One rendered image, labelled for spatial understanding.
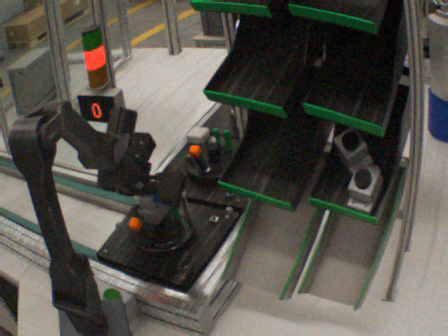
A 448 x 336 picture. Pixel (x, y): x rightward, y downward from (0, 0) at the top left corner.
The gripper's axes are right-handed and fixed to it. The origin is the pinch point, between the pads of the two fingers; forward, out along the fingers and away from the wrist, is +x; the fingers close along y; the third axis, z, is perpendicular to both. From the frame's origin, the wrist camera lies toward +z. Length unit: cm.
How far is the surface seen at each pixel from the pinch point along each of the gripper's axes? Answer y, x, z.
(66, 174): 41.5, 17.4, 1.8
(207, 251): -10.9, 8.5, -8.5
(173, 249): -5.3, 5.1, -10.1
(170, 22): 60, 68, 82
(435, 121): -56, 57, 48
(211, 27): 85, 143, 123
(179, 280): -9.6, 2.5, -16.4
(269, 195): -28.3, -13.0, 0.2
